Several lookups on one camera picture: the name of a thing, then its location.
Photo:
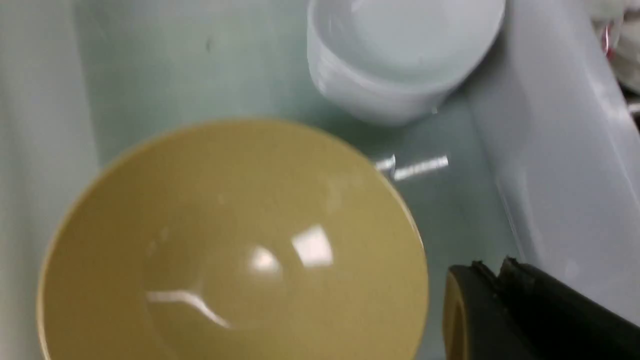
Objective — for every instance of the yellow noodle bowl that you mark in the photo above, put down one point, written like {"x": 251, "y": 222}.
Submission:
{"x": 237, "y": 239}

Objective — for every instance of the large white plastic tub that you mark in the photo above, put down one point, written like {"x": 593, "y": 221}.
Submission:
{"x": 535, "y": 157}

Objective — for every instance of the stack of white dishes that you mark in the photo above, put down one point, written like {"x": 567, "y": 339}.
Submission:
{"x": 392, "y": 62}

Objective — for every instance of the pile of white spoons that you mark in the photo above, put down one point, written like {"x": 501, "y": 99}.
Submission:
{"x": 617, "y": 26}

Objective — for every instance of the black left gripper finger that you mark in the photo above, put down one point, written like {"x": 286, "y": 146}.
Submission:
{"x": 523, "y": 313}

